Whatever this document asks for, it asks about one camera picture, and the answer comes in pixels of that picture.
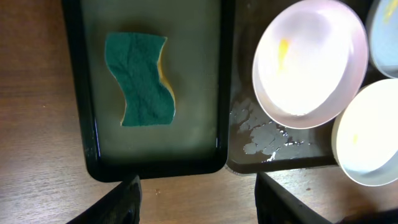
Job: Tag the dark green small tray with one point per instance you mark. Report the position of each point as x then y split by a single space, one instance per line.
196 61

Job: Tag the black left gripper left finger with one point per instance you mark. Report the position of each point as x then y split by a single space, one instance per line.
120 206

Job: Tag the light grey plate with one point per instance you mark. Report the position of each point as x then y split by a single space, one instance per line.
381 26

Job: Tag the green and yellow sponge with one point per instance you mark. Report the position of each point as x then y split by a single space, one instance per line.
134 60

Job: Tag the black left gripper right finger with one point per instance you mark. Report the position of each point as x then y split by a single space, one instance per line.
276 205

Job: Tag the pink plate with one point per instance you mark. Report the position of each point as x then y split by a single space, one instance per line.
310 63

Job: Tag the large brown tray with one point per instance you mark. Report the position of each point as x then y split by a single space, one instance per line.
256 142

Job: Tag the cream white plate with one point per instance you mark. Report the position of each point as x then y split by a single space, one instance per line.
364 135

